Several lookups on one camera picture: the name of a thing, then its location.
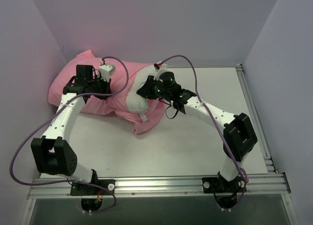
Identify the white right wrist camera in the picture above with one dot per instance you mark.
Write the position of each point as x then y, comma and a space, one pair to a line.
160, 68

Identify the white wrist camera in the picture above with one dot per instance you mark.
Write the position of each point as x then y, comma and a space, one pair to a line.
160, 68
105, 71

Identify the pink floral pillowcase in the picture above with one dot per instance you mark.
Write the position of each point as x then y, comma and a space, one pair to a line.
126, 80

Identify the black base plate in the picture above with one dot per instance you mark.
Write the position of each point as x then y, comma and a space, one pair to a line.
225, 192
98, 189

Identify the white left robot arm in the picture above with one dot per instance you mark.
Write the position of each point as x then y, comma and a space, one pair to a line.
52, 152

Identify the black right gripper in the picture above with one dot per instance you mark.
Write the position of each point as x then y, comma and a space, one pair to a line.
145, 89

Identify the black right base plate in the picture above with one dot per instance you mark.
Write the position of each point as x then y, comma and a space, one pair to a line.
225, 192

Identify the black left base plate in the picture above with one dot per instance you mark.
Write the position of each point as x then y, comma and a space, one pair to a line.
98, 189

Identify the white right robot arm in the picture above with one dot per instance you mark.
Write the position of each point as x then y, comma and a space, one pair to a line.
236, 131

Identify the aluminium front rail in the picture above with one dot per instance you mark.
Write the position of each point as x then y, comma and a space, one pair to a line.
144, 187

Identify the aluminium back rail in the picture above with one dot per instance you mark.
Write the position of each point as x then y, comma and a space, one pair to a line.
238, 66

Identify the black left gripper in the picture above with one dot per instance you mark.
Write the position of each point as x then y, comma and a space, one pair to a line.
104, 85

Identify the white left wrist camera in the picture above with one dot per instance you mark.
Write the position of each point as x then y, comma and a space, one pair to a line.
105, 71

